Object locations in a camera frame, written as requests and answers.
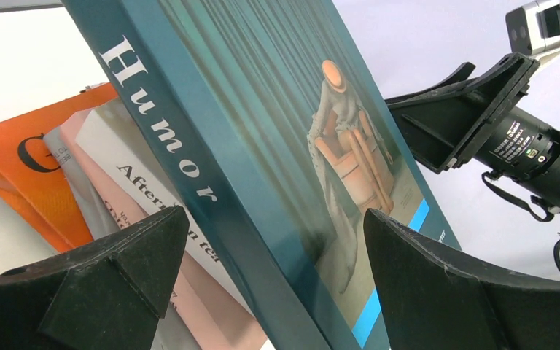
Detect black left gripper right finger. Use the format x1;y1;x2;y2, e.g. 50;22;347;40
363;209;560;349

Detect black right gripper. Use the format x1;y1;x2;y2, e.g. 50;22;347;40
385;52;560;209

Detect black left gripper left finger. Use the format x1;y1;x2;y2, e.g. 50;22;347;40
0;206;189;349

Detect teal Humor book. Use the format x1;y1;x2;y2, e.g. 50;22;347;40
64;1;458;349

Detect white Afternoon tea book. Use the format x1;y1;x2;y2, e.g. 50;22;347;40
74;98;253;316

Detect grey book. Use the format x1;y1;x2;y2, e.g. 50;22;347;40
43;128;200;349

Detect pink book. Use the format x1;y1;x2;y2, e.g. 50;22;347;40
59;109;269;349

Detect orange book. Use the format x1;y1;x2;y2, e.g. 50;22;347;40
0;83;117;252

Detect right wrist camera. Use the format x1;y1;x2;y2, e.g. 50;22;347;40
505;0;560;65

